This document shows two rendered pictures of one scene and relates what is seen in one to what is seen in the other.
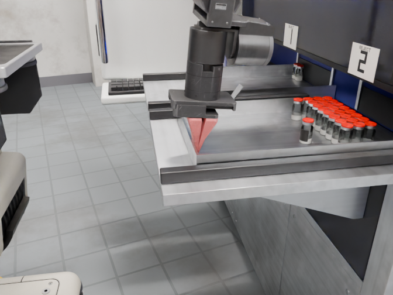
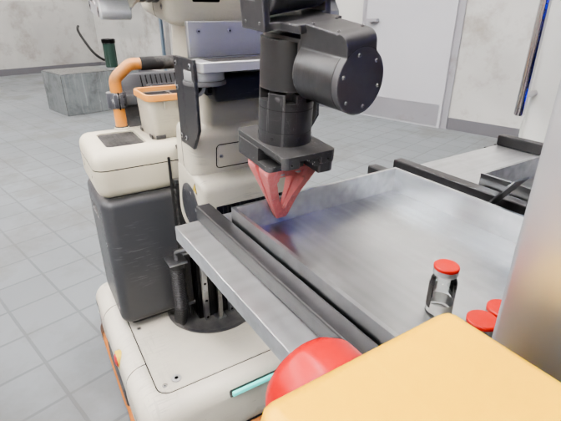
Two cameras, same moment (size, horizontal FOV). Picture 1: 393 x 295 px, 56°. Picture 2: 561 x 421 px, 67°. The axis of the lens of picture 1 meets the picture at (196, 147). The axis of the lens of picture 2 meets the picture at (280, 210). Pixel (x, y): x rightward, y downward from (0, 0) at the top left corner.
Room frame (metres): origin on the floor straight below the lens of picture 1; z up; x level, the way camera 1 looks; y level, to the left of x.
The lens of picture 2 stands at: (0.39, -0.43, 1.12)
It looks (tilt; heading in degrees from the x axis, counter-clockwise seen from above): 25 degrees down; 68
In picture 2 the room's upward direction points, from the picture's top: straight up
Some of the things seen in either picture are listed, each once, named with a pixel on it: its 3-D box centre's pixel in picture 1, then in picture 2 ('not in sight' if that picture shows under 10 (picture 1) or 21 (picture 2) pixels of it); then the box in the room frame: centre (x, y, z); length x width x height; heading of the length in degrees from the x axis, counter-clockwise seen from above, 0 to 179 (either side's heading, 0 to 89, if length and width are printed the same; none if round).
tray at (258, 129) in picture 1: (271, 128); (426, 254); (0.67, -0.15, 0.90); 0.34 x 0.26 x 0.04; 100
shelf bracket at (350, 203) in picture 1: (282, 194); not in sight; (0.59, -0.16, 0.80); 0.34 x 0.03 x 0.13; 100
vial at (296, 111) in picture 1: (297, 109); not in sight; (0.76, -0.22, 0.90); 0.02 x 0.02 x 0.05
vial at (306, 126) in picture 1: (306, 131); (442, 289); (0.64, -0.21, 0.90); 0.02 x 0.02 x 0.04
